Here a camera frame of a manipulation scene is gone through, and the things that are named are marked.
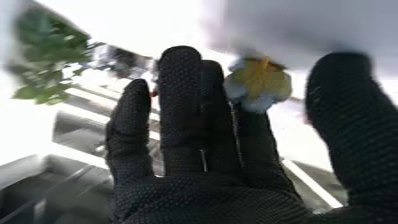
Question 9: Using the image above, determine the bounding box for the yellow flower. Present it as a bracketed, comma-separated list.
[222, 55, 294, 113]

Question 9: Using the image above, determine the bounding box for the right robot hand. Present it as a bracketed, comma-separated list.
[104, 45, 398, 224]

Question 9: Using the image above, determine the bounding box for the green leafy plant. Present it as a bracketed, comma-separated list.
[8, 7, 106, 106]

